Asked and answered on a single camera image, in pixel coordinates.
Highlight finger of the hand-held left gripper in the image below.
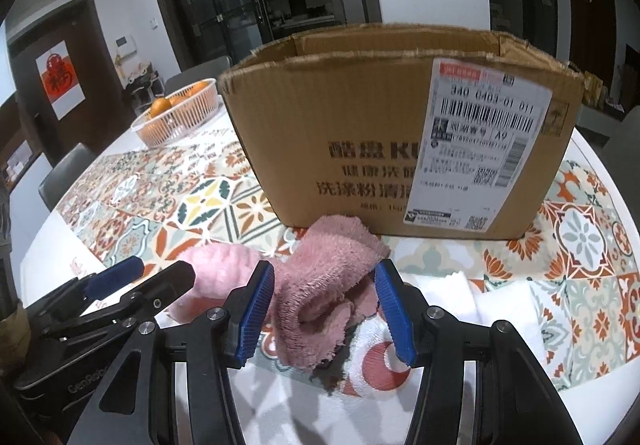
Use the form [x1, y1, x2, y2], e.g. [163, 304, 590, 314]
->
[47, 260, 197, 342]
[24, 256, 146, 327]

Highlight shoe rack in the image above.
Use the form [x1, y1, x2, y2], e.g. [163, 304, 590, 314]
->
[122, 62, 166, 106]

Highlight grey dining chair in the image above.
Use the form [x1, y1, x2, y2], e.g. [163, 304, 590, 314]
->
[594, 105, 640, 186]
[38, 142, 99, 214]
[162, 55, 234, 96]

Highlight dark wooden wardrobe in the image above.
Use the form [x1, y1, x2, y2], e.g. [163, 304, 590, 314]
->
[570, 0, 627, 92]

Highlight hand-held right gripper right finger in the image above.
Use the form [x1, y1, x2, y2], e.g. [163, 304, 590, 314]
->
[373, 260, 584, 445]

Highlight cardboard box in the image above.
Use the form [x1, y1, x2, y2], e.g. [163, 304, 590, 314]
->
[218, 22, 586, 241]

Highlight white plastic fruit basket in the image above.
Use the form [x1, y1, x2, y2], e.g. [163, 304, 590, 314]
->
[130, 78, 223, 150]

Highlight white tissue cloth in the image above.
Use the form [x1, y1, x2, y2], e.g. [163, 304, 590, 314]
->
[395, 270, 547, 367]

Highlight patterned table runner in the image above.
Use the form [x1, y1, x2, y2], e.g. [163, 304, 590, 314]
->
[54, 124, 640, 445]

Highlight mauve fuzzy cloth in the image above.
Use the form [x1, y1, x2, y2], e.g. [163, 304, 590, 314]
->
[269, 215, 392, 373]

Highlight dark wooden door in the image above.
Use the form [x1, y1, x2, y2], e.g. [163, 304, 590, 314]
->
[7, 0, 119, 162]

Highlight yellow packages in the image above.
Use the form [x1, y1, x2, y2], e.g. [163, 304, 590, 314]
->
[582, 72, 609, 108]

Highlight pile of oranges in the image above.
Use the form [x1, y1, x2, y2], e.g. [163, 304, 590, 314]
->
[148, 80, 214, 122]

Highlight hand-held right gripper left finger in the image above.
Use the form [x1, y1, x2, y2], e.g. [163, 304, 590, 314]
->
[67, 261, 276, 445]

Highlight red white door poster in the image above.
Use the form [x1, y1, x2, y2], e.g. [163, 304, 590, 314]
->
[35, 40, 84, 121]

